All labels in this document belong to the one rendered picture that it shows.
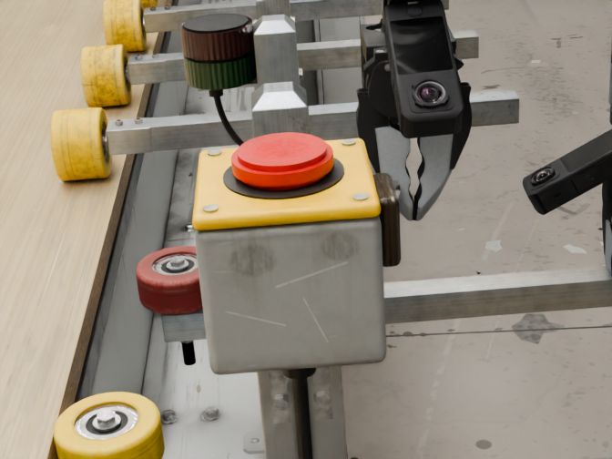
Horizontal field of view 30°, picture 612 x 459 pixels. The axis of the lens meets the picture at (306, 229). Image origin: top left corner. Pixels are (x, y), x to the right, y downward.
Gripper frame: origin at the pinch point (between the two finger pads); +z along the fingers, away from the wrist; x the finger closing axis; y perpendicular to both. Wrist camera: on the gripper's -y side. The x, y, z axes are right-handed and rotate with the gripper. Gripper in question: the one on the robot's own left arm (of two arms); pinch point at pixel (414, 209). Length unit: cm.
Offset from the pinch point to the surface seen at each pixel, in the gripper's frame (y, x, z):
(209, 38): 5.1, 15.8, -14.0
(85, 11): 113, 44, 13
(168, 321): 9.5, 22.6, 14.9
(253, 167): -44, 11, -24
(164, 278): 8.5, 22.3, 9.6
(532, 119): 276, -74, 107
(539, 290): 10.0, -13.1, 14.5
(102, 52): 60, 33, 4
